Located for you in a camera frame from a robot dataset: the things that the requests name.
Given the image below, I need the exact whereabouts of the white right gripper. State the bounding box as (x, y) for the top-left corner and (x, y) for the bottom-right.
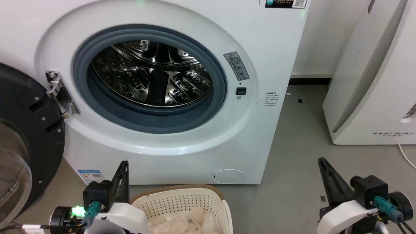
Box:
(317, 157), (379, 234)

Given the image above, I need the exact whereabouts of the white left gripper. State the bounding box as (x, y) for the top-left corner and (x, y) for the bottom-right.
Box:
(85, 160), (150, 234)

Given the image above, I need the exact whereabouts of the white fluffy fabric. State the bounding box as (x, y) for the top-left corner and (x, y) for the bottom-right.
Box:
(148, 208), (221, 234)

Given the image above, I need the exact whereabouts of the black round washer door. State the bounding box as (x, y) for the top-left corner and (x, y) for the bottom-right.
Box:
(0, 63), (66, 227)

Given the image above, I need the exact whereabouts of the stainless steel washing machine drum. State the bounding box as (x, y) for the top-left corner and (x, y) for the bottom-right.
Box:
(91, 40), (214, 108)

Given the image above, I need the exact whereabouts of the blue energy label sticker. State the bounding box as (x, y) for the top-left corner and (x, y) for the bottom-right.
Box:
(78, 169), (106, 185)

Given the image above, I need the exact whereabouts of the cream perforated laundry basket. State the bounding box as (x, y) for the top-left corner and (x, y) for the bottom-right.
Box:
(130, 185), (233, 234)

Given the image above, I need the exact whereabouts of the white front-load washing machine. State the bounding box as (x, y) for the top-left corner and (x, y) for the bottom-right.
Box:
(0, 0), (308, 185)

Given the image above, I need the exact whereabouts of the grey rubber door gasket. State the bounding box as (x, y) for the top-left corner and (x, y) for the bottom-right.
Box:
(72, 24), (228, 134)

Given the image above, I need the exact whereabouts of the metal door hinge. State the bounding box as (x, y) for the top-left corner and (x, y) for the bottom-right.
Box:
(45, 71), (81, 119)

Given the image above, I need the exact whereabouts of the white air purifier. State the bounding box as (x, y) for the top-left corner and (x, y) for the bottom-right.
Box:
(322, 0), (416, 145)

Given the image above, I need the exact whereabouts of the grey warning sticker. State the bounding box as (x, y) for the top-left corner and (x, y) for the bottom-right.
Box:
(223, 51), (250, 81)

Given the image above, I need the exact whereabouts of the dark sticker with QR code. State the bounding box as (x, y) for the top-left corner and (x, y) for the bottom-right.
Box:
(265, 0), (307, 9)

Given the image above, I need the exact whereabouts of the teal-plug right camera cable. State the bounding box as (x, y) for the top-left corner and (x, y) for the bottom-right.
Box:
(373, 196), (416, 234)

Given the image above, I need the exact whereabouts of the white power cable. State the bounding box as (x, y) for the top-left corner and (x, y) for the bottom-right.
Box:
(398, 144), (416, 171)

